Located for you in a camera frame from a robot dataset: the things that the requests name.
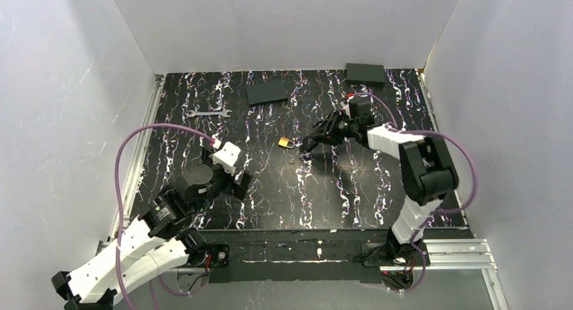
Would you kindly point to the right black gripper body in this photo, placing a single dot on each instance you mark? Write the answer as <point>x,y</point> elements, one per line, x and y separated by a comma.
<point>333,128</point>

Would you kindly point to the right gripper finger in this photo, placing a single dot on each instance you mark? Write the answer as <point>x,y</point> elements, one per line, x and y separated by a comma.
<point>322,137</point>
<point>326,128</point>

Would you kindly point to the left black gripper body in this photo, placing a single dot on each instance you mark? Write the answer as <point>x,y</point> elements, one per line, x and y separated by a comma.
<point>230,180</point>

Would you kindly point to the small brass padlock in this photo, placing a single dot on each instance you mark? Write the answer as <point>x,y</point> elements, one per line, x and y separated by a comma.
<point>286,143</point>

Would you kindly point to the black padlock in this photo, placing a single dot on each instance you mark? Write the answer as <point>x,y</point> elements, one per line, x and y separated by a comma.
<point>308,144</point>

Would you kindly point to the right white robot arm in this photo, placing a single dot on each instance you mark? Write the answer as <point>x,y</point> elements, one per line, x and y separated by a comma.
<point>428,173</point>

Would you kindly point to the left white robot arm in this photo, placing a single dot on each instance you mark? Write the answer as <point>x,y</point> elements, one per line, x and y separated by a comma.
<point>159,239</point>

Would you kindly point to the black rectangular box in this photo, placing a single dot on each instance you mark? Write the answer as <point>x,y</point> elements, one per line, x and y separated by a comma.
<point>360,73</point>

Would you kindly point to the silver open-end wrench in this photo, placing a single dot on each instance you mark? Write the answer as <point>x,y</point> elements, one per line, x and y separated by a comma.
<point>224,113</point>

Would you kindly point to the black flat plate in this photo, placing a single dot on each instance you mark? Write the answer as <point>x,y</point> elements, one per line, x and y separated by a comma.
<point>268,92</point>

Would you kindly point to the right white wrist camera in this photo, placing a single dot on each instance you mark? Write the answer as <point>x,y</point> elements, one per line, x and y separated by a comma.
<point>344,104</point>

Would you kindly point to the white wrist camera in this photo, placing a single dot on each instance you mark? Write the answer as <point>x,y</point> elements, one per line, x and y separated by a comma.
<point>227,155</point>
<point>344,104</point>

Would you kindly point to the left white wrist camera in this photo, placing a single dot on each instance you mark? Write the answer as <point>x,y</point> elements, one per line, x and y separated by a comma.
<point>227,155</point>

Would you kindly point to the aluminium frame rail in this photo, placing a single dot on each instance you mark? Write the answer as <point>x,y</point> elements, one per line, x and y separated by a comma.
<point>136,106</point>

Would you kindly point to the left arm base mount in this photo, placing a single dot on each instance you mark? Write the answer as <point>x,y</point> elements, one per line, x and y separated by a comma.
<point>196,273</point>

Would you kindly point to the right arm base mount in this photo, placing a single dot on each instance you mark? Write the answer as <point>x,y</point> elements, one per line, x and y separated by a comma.
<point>400,272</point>

